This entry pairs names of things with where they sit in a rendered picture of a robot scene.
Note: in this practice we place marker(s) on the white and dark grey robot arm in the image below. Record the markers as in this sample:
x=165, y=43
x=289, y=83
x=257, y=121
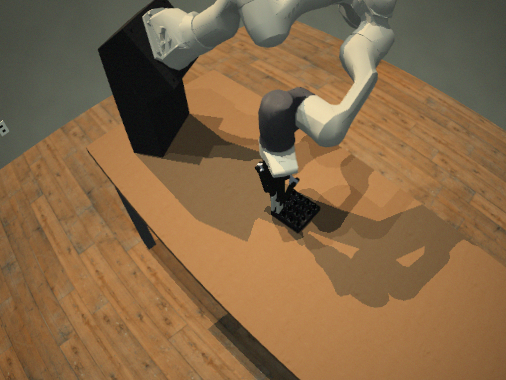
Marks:
x=180, y=39

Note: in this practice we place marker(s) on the black knob panel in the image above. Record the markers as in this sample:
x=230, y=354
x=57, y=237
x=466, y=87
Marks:
x=291, y=218

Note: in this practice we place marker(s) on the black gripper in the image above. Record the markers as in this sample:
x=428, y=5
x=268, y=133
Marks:
x=275, y=186

